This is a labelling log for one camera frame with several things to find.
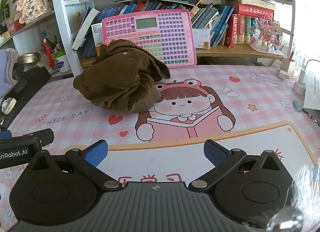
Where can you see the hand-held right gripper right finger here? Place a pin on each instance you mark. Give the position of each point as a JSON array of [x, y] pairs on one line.
[[215, 154]]

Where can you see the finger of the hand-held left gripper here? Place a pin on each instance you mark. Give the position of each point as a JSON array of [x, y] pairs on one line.
[[40, 135], [5, 134]]

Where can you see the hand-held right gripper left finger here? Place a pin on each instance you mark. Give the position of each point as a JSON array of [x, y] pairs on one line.
[[96, 154]]

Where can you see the white smartwatch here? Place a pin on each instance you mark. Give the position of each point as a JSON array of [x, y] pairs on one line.
[[8, 104]]

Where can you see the black flat case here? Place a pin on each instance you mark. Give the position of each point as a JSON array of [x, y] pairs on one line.
[[27, 87]]

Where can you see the lavender cloth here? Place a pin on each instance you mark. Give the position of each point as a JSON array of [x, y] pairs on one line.
[[6, 72]]

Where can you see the pink cartoon desk mat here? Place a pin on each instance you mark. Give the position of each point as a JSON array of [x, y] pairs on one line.
[[250, 97]]

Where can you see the white jar with green lid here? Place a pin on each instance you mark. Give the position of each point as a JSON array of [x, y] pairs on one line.
[[61, 62]]

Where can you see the brass bowl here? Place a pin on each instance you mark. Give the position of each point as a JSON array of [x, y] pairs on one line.
[[28, 58]]

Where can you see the blue eraser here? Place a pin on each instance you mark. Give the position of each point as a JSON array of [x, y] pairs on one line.
[[297, 105]]

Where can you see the white leaning book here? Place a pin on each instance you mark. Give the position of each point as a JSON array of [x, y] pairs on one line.
[[83, 29]]

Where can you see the white shelf unit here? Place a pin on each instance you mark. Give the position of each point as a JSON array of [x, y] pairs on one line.
[[58, 22]]

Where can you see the white and orange carton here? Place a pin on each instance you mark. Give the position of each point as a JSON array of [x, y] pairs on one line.
[[97, 35]]

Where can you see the printed paper sheet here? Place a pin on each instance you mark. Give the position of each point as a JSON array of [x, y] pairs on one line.
[[312, 92]]

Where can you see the white box with yellow label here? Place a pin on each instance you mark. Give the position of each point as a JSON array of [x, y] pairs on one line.
[[201, 38]]

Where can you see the white charger plug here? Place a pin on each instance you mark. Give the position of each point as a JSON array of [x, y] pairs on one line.
[[302, 75]]

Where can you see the pink toy learning tablet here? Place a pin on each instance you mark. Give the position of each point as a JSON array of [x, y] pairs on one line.
[[150, 37]]

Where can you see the pink crystal flower ornament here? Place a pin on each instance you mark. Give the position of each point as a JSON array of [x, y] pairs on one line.
[[266, 34]]

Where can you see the row of colourful books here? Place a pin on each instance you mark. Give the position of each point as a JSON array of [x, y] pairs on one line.
[[215, 22]]

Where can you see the stack of thick red books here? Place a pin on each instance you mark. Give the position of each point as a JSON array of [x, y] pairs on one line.
[[252, 9]]

